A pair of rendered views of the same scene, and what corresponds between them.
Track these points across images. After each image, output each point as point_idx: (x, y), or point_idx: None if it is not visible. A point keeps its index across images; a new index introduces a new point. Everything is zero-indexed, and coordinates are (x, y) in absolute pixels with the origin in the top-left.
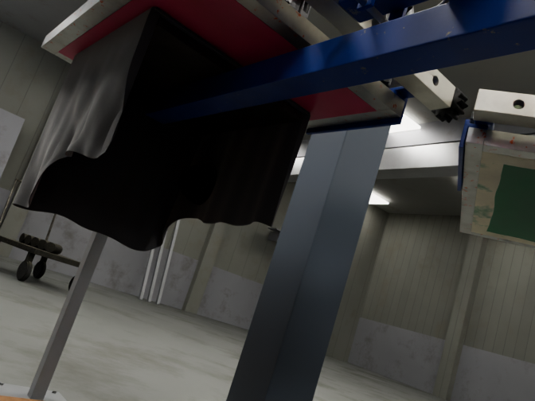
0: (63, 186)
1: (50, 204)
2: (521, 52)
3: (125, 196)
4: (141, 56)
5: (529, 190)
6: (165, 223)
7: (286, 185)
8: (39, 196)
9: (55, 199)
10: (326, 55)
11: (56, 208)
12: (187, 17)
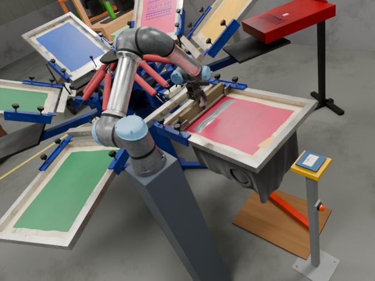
0: (288, 161)
1: (289, 165)
2: (156, 108)
3: (274, 175)
4: None
5: (100, 165)
6: (261, 194)
7: (196, 155)
8: (293, 162)
9: (289, 164)
10: None
11: (288, 168)
12: (222, 98)
